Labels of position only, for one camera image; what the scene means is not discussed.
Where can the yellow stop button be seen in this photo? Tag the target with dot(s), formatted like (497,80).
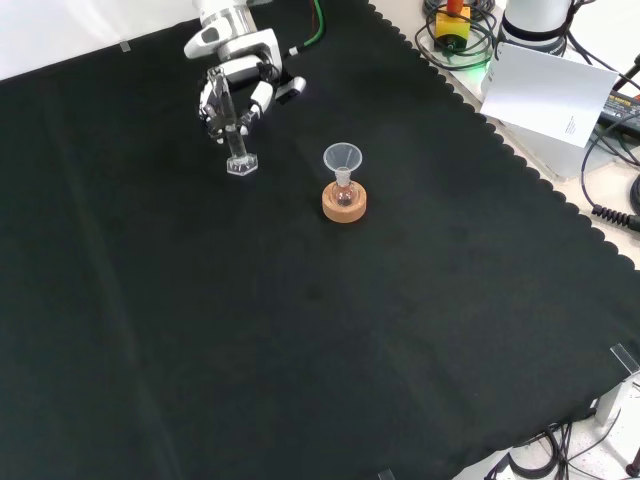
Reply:
(452,27)

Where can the black bench cloth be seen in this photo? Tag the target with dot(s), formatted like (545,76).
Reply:
(300,325)

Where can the small round-bottom glass flask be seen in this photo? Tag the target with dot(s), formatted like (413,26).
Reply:
(344,195)

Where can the clear plastic funnel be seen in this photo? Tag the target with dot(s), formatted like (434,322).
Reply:
(342,155)

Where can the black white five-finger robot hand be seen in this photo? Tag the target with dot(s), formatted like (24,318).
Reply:
(245,45)

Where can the black power adapter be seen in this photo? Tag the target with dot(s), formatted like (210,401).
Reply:
(622,107)

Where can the clear glass graduated cylinder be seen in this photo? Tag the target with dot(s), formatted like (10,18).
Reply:
(242,165)

